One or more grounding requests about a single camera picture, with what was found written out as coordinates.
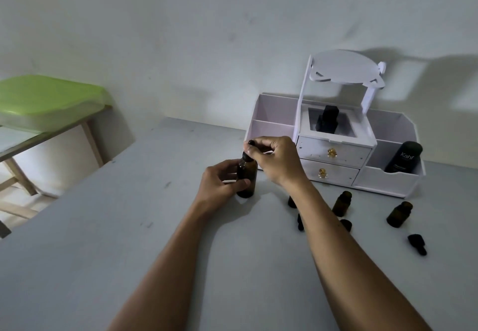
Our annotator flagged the person's left hand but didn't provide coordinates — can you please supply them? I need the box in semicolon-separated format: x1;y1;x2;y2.
195;159;251;211

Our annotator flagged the person's right hand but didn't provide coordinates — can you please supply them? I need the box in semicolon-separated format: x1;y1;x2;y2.
248;135;311;189

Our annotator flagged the large amber glass bottle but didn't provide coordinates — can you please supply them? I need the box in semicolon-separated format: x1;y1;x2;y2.
236;152;258;199

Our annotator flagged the person's left forearm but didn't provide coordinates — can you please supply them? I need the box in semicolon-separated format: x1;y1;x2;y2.
108;199;226;331

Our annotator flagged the person's right forearm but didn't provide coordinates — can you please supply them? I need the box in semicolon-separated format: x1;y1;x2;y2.
280;178;434;331

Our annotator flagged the small black bottle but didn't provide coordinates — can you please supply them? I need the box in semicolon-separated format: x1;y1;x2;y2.
316;105;340;134

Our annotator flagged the white organizer drawer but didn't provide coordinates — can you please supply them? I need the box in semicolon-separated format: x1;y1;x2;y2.
297;136;375;169
300;159;361;187

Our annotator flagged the white desktop organizer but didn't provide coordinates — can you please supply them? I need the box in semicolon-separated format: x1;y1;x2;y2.
244;49;426;198

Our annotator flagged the tall black cosmetic bottle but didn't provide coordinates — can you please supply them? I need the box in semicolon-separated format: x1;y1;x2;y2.
384;141;424;175

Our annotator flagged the green plastic container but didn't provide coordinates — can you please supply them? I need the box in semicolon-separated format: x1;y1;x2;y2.
0;75;113;134

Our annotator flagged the wooden side table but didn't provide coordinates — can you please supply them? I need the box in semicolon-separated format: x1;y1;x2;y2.
0;105;114;239

